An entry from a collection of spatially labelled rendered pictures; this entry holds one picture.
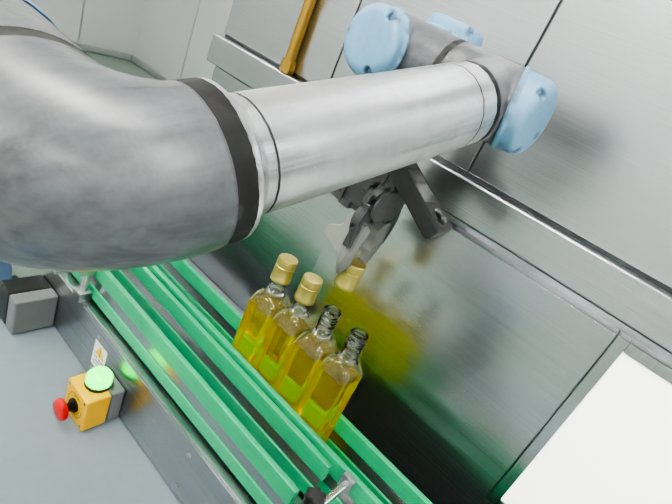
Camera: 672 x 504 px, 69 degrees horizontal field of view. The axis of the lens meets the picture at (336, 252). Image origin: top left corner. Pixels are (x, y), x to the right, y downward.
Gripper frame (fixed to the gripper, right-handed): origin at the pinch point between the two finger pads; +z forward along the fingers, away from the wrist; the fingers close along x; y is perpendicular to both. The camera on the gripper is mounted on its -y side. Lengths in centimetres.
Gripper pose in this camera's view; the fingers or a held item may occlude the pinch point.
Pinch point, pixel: (353, 266)
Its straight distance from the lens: 73.5
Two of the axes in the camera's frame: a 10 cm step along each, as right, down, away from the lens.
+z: -3.9, 8.2, 4.2
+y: -6.7, -5.7, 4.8
